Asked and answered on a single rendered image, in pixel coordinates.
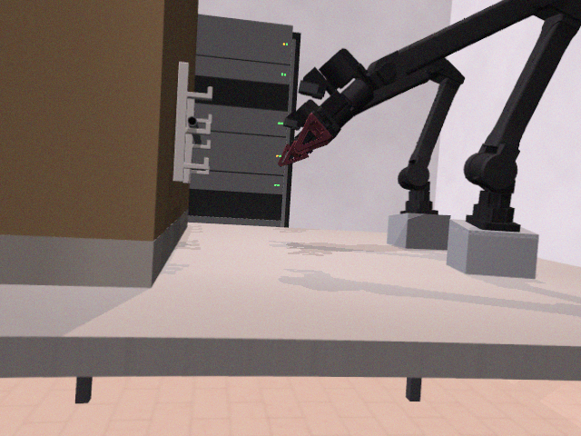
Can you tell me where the dark brown wall panel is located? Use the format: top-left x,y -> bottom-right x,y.
0,0 -> 198,288

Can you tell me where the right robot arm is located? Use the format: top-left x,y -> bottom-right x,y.
283,57 -> 465,214

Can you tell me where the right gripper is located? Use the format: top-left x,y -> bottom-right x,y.
278,136 -> 317,166

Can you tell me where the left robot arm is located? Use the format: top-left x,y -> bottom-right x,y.
299,0 -> 581,233

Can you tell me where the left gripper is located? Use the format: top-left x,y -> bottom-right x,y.
294,100 -> 357,155

